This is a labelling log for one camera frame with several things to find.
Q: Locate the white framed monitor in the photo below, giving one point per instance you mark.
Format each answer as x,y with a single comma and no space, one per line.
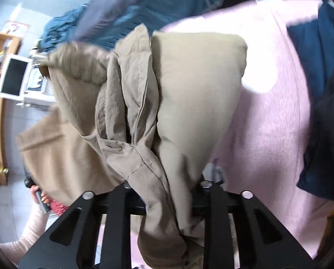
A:
14,77

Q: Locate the pink polka dot bedding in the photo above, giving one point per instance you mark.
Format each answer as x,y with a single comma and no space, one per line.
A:
267,131

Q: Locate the black knit sweater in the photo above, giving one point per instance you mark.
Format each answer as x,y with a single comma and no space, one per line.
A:
332,112

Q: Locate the crumpled blue cloth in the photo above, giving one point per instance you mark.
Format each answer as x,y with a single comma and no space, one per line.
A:
60,28

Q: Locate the person's left hand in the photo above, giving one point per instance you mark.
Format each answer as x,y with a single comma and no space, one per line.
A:
32,194

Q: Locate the tan hooded puffer coat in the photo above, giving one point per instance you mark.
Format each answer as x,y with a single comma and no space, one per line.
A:
183,89

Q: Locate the wooden shelf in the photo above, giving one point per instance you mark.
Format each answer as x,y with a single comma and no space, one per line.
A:
0,123

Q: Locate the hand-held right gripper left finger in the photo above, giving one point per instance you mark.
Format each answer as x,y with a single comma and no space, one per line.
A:
119,201

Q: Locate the person's left forearm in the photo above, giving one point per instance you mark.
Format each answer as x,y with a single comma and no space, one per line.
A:
29,241

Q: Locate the navy garment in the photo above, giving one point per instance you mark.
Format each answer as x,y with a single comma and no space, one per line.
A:
310,47

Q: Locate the red floral cloth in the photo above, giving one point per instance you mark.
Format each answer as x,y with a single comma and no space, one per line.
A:
59,208

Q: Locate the white salon machine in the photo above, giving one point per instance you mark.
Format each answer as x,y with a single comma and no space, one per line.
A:
35,98

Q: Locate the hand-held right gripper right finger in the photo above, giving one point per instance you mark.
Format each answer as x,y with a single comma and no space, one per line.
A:
214,201

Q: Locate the blue massage bed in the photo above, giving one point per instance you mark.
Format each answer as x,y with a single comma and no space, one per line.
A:
169,14

